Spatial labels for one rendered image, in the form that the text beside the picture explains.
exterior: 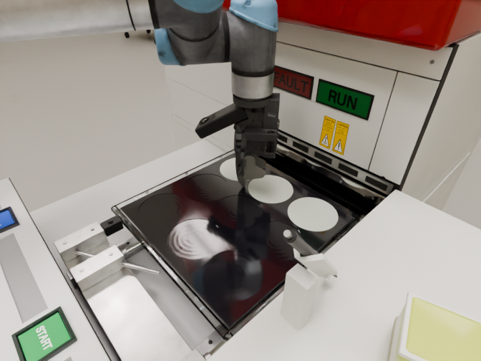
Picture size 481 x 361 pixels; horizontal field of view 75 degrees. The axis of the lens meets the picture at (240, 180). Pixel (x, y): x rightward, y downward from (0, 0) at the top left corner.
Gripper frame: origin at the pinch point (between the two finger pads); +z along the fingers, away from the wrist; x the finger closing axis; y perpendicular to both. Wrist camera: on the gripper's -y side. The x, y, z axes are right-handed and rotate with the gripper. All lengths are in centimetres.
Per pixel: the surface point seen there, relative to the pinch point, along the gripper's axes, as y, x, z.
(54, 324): -18.7, -37.8, -4.6
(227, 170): -3.9, 5.8, 1.8
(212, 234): -3.7, -15.0, 1.8
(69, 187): -129, 100, 92
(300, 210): 13.2, -6.4, 1.7
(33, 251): -28.7, -27.2, -4.2
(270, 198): 6.8, -3.5, 1.7
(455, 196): 130, 119, 91
